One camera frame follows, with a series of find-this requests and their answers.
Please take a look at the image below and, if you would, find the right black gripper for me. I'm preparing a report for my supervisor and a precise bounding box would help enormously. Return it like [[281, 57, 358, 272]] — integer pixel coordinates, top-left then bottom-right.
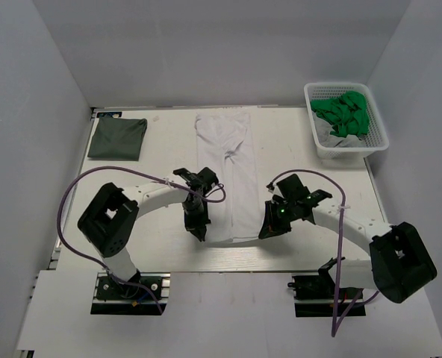
[[260, 199, 298, 239]]

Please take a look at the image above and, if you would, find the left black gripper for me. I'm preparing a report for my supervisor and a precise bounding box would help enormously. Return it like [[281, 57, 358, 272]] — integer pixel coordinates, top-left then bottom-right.
[[181, 198, 211, 241]]

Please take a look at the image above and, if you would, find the white t shirt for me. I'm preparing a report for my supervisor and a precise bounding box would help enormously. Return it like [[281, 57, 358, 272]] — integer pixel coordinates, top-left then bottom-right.
[[195, 113, 263, 243]]

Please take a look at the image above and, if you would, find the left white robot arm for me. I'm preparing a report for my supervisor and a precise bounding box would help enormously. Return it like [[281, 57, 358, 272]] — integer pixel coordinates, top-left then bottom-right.
[[77, 167, 220, 298]]

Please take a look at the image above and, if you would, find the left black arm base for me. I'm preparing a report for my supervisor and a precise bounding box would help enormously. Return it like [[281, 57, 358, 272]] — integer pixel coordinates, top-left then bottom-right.
[[90, 272, 171, 316]]

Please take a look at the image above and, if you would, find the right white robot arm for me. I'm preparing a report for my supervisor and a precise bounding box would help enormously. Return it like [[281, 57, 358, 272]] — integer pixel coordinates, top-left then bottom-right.
[[258, 174, 438, 304]]

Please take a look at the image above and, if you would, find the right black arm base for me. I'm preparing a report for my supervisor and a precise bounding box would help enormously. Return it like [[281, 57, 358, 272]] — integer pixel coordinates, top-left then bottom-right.
[[287, 274, 366, 318]]

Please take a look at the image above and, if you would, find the grey t shirt in basket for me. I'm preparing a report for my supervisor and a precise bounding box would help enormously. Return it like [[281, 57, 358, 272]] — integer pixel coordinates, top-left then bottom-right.
[[314, 116, 364, 148]]

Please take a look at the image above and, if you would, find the folded dark green t shirt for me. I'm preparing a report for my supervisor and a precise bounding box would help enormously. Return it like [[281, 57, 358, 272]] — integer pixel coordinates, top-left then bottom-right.
[[87, 117, 148, 161]]

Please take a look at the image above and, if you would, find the white plastic basket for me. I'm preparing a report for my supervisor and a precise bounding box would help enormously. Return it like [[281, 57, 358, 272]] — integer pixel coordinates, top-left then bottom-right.
[[304, 82, 389, 159]]

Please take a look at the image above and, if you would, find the crumpled green t shirt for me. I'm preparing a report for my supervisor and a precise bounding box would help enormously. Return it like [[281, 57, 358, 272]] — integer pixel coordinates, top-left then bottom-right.
[[310, 91, 370, 138]]

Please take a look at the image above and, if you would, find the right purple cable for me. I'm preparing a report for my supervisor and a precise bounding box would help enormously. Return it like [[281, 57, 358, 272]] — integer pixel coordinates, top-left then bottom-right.
[[267, 169, 379, 338]]

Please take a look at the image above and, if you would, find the purple cable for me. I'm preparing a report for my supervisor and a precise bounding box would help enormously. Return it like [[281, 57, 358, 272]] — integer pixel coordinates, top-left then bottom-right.
[[56, 166, 228, 314], [267, 169, 379, 338]]

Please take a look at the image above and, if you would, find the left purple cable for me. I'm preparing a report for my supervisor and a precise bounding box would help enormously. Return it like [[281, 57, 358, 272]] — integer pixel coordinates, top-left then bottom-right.
[[56, 166, 228, 314]]

